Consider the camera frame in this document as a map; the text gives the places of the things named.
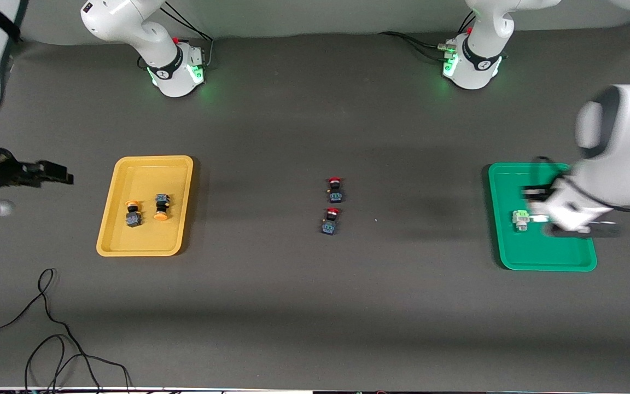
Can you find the white button with green block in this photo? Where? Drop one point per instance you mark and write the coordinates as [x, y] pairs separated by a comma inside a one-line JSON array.
[[521, 220]]

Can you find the dark grey table mat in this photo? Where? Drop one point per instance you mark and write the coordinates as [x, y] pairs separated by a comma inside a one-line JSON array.
[[315, 328]]

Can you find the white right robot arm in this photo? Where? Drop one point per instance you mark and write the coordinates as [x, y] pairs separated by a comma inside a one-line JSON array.
[[167, 65]]

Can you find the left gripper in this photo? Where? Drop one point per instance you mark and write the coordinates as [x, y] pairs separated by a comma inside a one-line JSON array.
[[537, 192]]

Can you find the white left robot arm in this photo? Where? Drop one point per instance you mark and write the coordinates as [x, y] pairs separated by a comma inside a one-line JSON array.
[[621, 148]]

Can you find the red mushroom push button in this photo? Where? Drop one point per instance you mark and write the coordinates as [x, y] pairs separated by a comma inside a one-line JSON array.
[[335, 192], [330, 224]]

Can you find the yellow mushroom push button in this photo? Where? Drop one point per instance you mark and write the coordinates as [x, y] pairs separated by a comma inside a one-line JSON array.
[[161, 203], [133, 219]]

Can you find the green plastic tray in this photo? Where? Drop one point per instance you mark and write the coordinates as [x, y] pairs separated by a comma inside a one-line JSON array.
[[539, 251]]

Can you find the yellow plastic tray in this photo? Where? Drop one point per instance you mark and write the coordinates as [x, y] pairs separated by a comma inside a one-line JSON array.
[[145, 175]]

